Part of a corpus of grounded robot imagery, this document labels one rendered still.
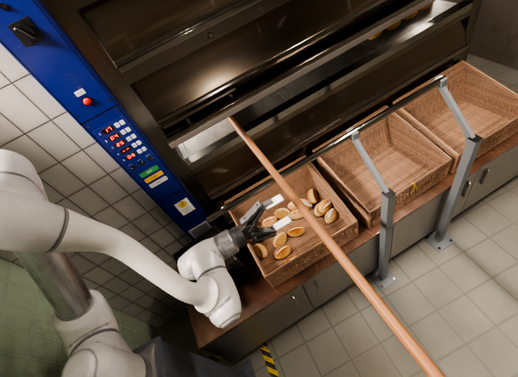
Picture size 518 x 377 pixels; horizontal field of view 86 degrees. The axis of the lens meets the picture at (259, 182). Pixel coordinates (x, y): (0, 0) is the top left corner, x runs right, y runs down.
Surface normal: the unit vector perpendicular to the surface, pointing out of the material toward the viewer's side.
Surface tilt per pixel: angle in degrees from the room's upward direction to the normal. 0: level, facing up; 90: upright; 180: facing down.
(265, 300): 0
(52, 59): 90
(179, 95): 70
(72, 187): 90
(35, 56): 90
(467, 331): 0
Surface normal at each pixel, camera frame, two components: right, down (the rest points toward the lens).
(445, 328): -0.29, -0.62
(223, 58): 0.30, 0.34
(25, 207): 0.80, -0.47
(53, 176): 0.43, 0.59
